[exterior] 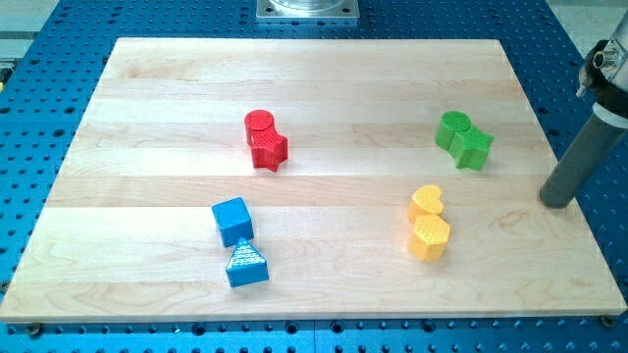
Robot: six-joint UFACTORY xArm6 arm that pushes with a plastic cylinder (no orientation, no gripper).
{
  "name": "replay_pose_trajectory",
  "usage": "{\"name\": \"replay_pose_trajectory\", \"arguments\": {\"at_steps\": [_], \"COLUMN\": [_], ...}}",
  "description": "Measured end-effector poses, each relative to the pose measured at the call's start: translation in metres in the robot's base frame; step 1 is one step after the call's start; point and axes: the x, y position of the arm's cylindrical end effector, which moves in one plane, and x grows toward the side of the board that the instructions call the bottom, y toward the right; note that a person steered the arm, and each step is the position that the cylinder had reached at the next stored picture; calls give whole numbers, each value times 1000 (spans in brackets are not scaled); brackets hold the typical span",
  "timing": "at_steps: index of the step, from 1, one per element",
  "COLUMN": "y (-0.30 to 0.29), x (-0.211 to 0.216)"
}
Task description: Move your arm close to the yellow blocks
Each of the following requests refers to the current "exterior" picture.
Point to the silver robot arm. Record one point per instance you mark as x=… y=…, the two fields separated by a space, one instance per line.
x=604 y=72

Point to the red star block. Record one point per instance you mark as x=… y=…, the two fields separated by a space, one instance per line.
x=268 y=149

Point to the red cylinder block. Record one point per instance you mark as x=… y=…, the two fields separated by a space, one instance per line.
x=256 y=121

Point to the blue cube block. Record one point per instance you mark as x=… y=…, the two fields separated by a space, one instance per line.
x=233 y=221

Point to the wooden board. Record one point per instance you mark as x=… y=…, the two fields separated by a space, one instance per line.
x=127 y=233

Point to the blue triangle block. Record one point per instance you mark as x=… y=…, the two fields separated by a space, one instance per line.
x=246 y=265

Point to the yellow heart block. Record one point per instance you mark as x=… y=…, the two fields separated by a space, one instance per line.
x=425 y=201

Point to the yellow hexagon block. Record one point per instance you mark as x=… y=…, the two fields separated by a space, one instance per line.
x=429 y=238

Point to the green cylinder block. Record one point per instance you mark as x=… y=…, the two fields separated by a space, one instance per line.
x=451 y=122

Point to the green star block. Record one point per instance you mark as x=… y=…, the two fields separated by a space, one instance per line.
x=470 y=148

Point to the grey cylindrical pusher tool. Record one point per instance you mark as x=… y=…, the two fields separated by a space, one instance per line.
x=594 y=141

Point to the blue perforated table plate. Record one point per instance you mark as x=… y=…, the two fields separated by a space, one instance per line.
x=68 y=49

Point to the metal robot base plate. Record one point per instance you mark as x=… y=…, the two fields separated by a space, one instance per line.
x=307 y=11

